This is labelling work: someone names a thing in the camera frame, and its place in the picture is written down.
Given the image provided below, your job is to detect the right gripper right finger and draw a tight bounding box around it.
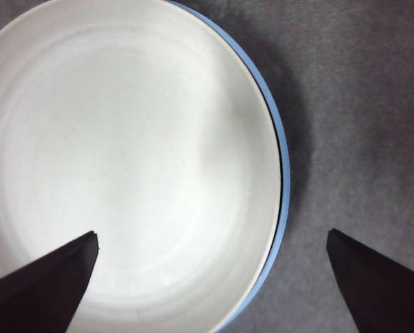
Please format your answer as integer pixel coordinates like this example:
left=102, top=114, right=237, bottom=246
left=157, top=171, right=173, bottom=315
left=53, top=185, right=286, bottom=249
left=325, top=228, right=414, bottom=333

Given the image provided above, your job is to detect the blue round plate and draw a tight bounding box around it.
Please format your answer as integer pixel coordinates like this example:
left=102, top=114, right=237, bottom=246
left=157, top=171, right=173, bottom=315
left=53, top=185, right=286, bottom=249
left=166, top=0, right=292, bottom=333

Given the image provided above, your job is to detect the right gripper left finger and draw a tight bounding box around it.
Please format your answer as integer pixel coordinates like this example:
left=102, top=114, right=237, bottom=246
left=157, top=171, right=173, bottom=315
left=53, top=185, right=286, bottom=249
left=0, top=230, right=101, bottom=333

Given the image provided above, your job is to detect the white round plate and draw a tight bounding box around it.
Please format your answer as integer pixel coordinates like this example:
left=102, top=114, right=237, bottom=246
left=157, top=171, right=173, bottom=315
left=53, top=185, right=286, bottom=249
left=0, top=0, right=286, bottom=333

